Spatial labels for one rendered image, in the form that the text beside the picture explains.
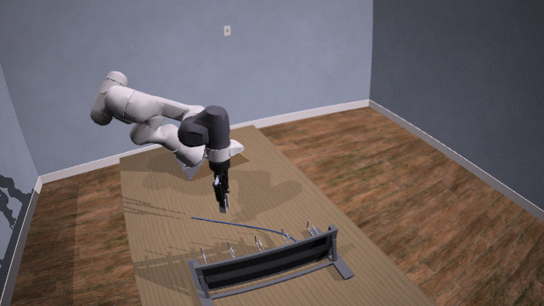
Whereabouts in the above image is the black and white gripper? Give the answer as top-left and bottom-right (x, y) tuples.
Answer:
(209, 159), (230, 213)

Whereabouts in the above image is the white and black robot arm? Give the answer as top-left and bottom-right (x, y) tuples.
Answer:
(90, 71), (244, 167)

